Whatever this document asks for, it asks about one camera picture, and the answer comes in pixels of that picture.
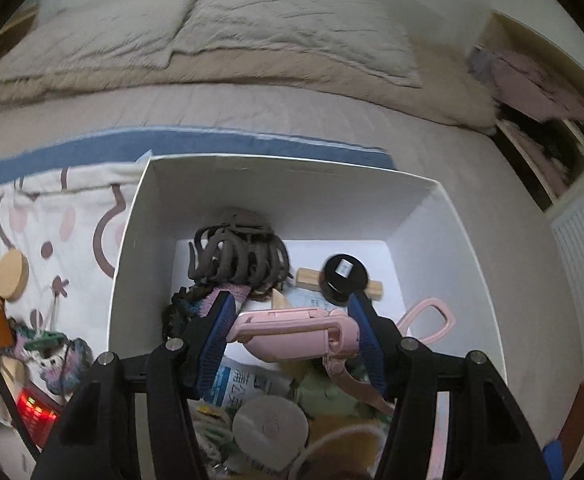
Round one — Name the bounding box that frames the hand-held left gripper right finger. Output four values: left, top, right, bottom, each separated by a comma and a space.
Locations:
347, 294, 545, 480

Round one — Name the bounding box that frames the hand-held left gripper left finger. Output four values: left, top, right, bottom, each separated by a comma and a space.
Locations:
32, 292, 237, 480

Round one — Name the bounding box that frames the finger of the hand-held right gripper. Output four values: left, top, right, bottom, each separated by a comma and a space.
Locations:
542, 439, 568, 480

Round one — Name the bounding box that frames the black round jar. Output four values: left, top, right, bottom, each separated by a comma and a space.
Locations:
320, 254, 370, 305

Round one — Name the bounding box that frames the pink folding gadget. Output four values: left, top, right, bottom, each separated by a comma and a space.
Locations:
227, 297, 457, 417

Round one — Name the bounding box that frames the dark brown hair claw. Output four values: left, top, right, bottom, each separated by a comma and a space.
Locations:
187, 207, 293, 293

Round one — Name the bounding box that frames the white cardboard box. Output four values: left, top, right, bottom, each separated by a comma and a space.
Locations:
108, 154, 509, 480

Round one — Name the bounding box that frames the pink blue knitted pouch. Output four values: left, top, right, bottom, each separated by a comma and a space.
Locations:
192, 282, 253, 317

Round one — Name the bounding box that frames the blue white tissue packet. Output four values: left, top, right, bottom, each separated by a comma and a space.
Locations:
207, 360, 293, 406

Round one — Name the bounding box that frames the green fabric item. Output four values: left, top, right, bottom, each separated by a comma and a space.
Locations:
297, 375, 373, 413

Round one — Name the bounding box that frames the wooden block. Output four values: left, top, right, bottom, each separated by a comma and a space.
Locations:
296, 267, 383, 302

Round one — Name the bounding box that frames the white round disc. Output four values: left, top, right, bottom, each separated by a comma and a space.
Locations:
232, 395, 309, 472

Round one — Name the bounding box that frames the multicolour crochet piece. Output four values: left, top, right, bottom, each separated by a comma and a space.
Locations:
10, 324, 94, 396

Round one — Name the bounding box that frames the red printed box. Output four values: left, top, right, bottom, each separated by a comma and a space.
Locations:
16, 392, 60, 448

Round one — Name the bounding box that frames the round wooden coaster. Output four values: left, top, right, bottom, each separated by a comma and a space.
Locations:
0, 250, 31, 302

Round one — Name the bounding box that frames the beige mattress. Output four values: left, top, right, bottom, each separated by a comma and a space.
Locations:
0, 80, 584, 480

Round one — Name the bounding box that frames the beige folded quilt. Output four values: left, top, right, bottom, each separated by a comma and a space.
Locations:
0, 40, 497, 136

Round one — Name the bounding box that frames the dark clothes pile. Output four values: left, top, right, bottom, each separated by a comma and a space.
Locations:
494, 105, 584, 186

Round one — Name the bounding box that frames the pink clothes pile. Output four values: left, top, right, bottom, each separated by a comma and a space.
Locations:
467, 45, 584, 121

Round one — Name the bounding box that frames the beige quilted pillow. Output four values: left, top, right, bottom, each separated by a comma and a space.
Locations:
0, 0, 213, 86
172, 0, 423, 90

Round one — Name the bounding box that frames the wooden alcove shelf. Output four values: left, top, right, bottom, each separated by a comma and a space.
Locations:
467, 10, 584, 211

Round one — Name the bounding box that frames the dark braided hair tie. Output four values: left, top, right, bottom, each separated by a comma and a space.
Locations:
162, 285, 200, 343

